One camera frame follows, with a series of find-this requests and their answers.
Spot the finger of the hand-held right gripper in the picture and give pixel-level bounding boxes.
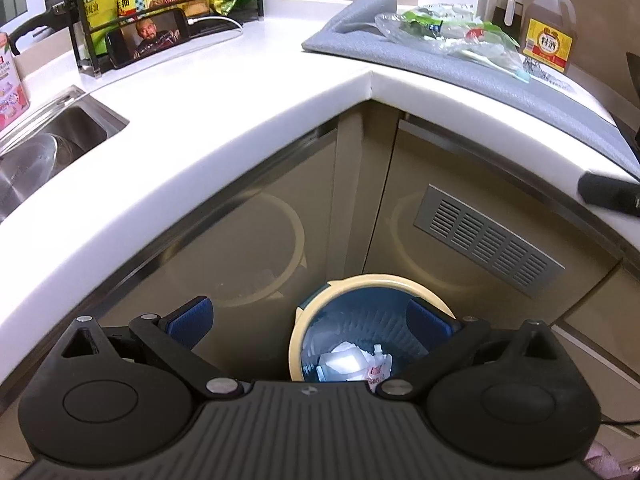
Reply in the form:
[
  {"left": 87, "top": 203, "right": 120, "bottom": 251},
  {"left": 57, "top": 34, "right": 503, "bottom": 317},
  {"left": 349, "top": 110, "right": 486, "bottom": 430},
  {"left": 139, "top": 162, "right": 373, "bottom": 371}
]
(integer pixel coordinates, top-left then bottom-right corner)
[
  {"left": 626, "top": 51, "right": 640, "bottom": 109},
  {"left": 577, "top": 172, "right": 640, "bottom": 217}
]

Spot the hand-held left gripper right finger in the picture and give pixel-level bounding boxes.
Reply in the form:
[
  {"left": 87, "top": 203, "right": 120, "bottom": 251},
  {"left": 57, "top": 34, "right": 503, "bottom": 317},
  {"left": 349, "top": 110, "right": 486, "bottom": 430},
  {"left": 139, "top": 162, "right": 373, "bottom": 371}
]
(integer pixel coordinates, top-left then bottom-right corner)
[{"left": 377, "top": 300, "right": 571, "bottom": 402}]

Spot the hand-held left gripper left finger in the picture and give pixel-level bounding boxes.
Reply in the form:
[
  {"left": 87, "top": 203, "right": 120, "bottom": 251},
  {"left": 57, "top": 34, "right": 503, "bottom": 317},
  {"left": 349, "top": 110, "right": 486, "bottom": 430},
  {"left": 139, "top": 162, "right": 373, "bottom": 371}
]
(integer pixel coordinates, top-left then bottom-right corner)
[{"left": 50, "top": 296, "right": 239, "bottom": 401}]

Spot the cream and blue trash bin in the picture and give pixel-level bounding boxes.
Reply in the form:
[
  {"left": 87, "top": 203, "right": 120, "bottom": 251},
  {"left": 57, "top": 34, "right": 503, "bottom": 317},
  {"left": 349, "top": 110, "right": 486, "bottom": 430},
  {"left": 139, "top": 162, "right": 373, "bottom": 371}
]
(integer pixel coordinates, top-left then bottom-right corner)
[{"left": 288, "top": 273, "right": 459, "bottom": 385}]

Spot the clear plastic bag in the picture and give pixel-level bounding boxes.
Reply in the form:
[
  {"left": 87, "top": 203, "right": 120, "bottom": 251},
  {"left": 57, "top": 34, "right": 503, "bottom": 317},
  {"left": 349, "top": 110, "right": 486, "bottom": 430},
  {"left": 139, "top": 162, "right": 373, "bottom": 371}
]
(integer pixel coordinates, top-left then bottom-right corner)
[{"left": 375, "top": 10, "right": 527, "bottom": 82}]

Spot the patterned white paper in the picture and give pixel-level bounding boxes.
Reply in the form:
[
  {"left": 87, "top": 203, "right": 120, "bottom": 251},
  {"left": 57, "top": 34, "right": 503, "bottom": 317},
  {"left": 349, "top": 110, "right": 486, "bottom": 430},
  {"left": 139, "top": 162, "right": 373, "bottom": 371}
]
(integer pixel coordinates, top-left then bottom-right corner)
[{"left": 524, "top": 56, "right": 578, "bottom": 93}]

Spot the beige cabinet door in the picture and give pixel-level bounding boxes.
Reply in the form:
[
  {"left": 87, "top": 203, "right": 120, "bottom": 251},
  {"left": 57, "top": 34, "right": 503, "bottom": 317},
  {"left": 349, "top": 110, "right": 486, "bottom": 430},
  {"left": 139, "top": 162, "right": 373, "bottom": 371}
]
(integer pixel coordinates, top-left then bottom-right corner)
[
  {"left": 360, "top": 114, "right": 624, "bottom": 343},
  {"left": 85, "top": 124, "right": 347, "bottom": 388}
]

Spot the large cooking wine jug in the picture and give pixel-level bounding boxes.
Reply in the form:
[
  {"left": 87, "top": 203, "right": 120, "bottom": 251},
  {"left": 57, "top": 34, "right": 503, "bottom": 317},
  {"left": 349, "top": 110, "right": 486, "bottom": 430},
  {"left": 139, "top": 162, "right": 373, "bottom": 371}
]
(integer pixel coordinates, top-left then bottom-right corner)
[{"left": 519, "top": 0, "right": 577, "bottom": 76}]

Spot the grey vent grille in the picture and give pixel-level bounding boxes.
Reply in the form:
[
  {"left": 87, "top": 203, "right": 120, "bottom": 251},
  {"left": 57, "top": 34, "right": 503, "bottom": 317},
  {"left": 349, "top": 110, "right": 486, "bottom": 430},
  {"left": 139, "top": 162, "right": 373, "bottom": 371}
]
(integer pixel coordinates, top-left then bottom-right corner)
[{"left": 413, "top": 184, "right": 567, "bottom": 298}]

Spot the dark bottle with white cap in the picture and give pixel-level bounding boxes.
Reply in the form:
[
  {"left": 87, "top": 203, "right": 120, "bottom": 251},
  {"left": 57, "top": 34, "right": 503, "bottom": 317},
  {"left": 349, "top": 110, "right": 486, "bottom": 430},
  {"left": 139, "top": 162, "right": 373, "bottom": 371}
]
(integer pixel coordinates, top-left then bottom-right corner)
[{"left": 492, "top": 0, "right": 524, "bottom": 44}]

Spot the grey fabric mat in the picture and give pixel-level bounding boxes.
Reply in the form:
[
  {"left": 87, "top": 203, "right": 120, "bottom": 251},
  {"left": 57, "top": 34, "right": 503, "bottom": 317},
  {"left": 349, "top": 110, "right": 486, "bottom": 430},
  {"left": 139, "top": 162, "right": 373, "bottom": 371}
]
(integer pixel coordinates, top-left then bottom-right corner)
[{"left": 301, "top": 0, "right": 640, "bottom": 177}]

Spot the steel pot lid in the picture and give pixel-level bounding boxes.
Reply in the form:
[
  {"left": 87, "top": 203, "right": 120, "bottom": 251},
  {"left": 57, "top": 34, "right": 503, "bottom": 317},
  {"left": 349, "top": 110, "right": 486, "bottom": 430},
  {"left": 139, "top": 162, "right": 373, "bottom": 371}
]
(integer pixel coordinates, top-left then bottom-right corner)
[{"left": 0, "top": 131, "right": 89, "bottom": 212}]

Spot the stainless steel sink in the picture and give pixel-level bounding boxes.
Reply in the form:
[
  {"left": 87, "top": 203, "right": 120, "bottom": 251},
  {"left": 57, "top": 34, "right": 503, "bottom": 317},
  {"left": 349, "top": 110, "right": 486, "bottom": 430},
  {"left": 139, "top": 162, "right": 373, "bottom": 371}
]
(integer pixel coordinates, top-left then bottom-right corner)
[{"left": 0, "top": 85, "right": 130, "bottom": 224}]

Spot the black smartphone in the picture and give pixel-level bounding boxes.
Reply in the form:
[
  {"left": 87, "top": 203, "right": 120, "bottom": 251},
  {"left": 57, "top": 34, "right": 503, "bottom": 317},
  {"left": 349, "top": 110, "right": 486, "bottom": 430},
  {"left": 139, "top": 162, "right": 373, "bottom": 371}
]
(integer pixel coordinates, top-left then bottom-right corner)
[{"left": 106, "top": 7, "right": 192, "bottom": 70}]

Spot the pink printed box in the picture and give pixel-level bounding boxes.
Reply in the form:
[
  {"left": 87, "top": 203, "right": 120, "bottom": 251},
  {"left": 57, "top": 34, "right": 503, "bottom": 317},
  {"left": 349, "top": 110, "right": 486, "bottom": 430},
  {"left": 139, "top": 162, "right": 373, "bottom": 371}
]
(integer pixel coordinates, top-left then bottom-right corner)
[{"left": 0, "top": 31, "right": 32, "bottom": 127}]

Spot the yellow-lid green-label jar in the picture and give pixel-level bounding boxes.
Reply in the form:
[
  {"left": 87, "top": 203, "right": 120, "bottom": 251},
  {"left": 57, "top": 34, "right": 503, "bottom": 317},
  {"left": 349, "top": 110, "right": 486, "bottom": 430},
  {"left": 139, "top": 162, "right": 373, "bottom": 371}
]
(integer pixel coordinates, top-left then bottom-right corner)
[{"left": 75, "top": 0, "right": 119, "bottom": 57}]

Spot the white charging cable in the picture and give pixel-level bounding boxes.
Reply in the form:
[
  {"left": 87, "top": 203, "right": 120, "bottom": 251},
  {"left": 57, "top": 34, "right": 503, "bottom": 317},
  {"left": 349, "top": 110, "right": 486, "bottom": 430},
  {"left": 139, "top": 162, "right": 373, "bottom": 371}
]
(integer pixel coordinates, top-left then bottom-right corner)
[{"left": 187, "top": 15, "right": 245, "bottom": 42}]

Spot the black wire spice rack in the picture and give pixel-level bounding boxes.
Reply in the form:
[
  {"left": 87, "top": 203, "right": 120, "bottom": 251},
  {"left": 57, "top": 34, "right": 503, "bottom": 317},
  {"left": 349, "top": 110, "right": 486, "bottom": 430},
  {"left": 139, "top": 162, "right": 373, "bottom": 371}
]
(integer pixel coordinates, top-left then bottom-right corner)
[{"left": 64, "top": 0, "right": 264, "bottom": 79}]

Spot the black pan handle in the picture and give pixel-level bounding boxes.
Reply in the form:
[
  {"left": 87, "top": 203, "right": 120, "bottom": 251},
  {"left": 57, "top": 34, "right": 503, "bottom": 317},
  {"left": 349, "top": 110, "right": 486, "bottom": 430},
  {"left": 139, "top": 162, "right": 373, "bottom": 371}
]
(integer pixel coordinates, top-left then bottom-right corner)
[{"left": 9, "top": 2, "right": 69, "bottom": 57}]

